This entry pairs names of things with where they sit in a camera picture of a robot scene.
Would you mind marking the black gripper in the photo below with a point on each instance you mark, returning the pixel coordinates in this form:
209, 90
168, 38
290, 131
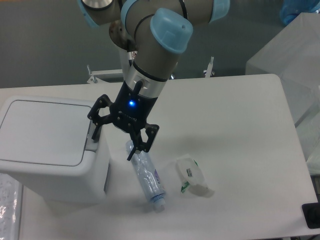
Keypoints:
132, 112

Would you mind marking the white push-lid trash can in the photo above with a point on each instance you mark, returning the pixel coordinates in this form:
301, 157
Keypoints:
46, 144

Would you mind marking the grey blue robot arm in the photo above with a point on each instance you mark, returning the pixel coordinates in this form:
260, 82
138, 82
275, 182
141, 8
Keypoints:
161, 30

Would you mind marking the crushed clear plastic bottle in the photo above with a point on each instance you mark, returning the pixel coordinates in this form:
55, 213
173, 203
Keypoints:
148, 177

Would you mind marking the crumpled clear plastic wrapper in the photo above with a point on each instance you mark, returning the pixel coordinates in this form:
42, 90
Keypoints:
193, 180

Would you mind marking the clear bubble wrap sheet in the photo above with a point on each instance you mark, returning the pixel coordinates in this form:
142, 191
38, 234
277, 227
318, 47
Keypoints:
11, 194

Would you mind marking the translucent white storage box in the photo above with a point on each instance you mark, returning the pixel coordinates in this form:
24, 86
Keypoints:
294, 56

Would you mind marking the black device at edge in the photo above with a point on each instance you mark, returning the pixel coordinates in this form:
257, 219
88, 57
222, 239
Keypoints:
311, 212

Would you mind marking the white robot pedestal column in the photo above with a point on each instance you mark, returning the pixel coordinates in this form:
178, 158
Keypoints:
126, 59

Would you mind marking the white metal mounting bracket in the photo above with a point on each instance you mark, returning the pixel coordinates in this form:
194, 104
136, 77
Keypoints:
117, 75

